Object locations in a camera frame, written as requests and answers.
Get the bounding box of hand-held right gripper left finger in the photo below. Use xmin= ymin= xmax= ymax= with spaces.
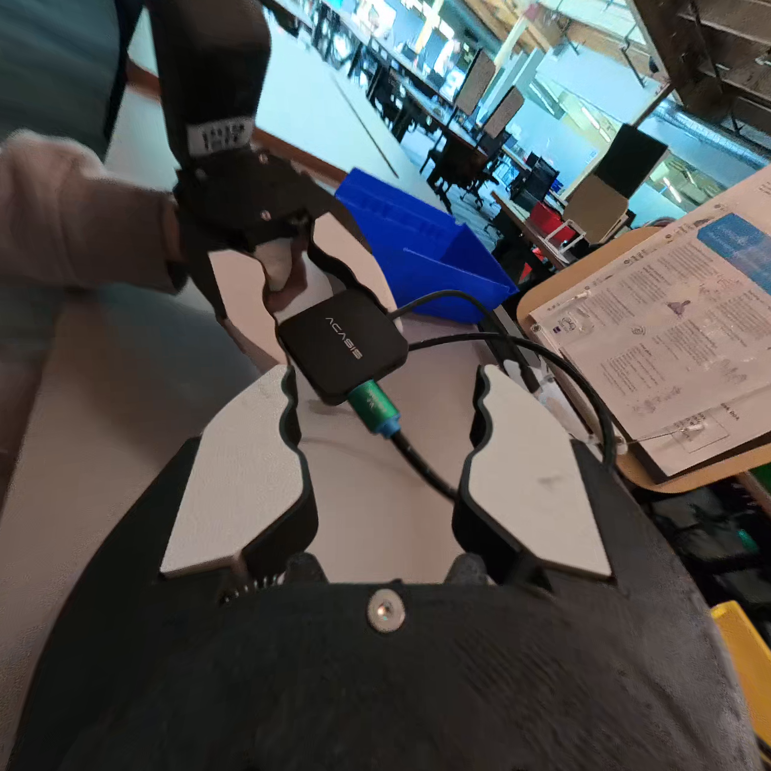
xmin=159 ymin=363 xmax=320 ymax=582

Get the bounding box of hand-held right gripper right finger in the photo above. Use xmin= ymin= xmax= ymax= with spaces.
xmin=451 ymin=363 xmax=614 ymax=584

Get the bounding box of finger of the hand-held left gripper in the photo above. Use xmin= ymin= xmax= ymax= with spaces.
xmin=208 ymin=247 xmax=293 ymax=371
xmin=306 ymin=206 xmax=400 ymax=317

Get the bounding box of black square adapter hub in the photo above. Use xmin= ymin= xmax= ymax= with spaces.
xmin=276 ymin=288 xmax=410 ymax=406

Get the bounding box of braided cable with green plugs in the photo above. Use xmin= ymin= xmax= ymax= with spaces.
xmin=346 ymin=379 xmax=459 ymax=501

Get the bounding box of yellow plastic bin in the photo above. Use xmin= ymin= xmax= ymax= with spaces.
xmin=711 ymin=599 xmax=771 ymax=748

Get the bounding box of person's left forearm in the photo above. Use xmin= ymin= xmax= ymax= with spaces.
xmin=0 ymin=129 xmax=188 ymax=296

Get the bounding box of blue plastic bin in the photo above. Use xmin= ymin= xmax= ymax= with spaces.
xmin=334 ymin=167 xmax=519 ymax=325

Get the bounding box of black office chair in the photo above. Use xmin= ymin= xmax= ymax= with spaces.
xmin=422 ymin=129 xmax=502 ymax=208

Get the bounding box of person's teal shirt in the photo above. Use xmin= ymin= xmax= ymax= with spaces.
xmin=0 ymin=0 xmax=145 ymax=160

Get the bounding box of dark bag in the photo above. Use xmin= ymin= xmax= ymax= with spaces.
xmin=632 ymin=476 xmax=771 ymax=609

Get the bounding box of printed paper sheet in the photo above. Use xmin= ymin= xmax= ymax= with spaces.
xmin=530 ymin=163 xmax=771 ymax=479

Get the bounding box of red box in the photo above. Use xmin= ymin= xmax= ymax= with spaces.
xmin=529 ymin=202 xmax=573 ymax=248

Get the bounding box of grey partition panel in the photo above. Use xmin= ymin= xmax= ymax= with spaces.
xmin=452 ymin=48 xmax=498 ymax=115
xmin=482 ymin=87 xmax=525 ymax=139

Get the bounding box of black partition panel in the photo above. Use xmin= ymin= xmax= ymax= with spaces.
xmin=593 ymin=123 xmax=669 ymax=200

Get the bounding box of wooden shelving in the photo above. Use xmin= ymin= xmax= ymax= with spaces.
xmin=626 ymin=0 xmax=771 ymax=139

